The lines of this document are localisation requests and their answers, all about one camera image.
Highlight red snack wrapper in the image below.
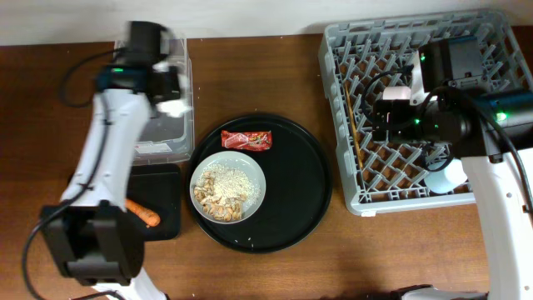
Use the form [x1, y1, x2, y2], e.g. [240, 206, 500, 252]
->
[221, 130, 272, 152]

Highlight rice and nut scraps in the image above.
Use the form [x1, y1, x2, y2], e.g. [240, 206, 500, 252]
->
[192, 163, 262, 223]

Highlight wooden chopstick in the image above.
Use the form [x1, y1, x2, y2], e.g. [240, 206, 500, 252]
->
[343, 81, 364, 171]

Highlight blue plastic cup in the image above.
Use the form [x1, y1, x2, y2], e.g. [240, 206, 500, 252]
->
[424, 158, 467, 194]

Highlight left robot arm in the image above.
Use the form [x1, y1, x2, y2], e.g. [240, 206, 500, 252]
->
[30, 21, 192, 299]

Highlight black rectangular tray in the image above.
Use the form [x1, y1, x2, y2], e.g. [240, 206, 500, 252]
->
[68, 163, 183, 243]

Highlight grey dishwasher rack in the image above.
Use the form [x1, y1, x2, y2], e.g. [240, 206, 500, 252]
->
[318, 9, 532, 217]

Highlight round black tray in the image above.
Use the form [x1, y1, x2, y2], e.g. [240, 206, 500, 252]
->
[187, 114, 333, 253]

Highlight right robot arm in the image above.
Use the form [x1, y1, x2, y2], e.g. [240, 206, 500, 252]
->
[361, 36, 532, 299]

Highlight white tissue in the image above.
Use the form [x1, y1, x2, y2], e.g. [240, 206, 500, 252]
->
[157, 100, 193, 118]

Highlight grey plate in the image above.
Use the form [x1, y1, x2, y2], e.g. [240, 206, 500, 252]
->
[189, 151, 267, 225]

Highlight clear plastic storage bin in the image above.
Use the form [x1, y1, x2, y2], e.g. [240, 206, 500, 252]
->
[111, 37, 196, 166]

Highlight orange carrot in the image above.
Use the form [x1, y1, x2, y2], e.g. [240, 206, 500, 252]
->
[126, 198, 161, 228]

